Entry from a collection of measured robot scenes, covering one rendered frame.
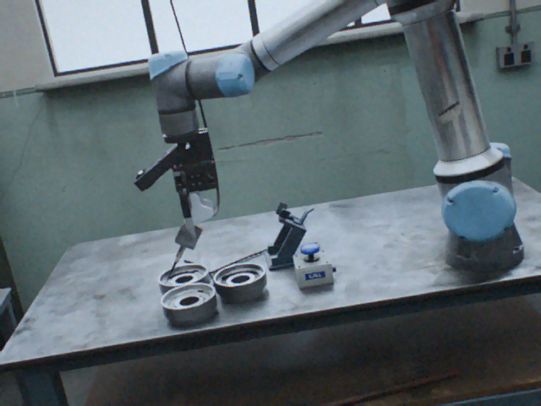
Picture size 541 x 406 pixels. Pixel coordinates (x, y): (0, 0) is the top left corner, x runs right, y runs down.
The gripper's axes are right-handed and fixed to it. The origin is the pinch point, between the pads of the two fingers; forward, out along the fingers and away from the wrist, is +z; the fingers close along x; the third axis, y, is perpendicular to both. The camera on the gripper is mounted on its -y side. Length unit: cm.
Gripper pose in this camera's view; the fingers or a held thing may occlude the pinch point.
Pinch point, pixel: (189, 229)
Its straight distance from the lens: 134.4
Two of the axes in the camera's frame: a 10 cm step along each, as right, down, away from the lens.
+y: 9.8, -1.8, 0.6
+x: -1.1, -2.9, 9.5
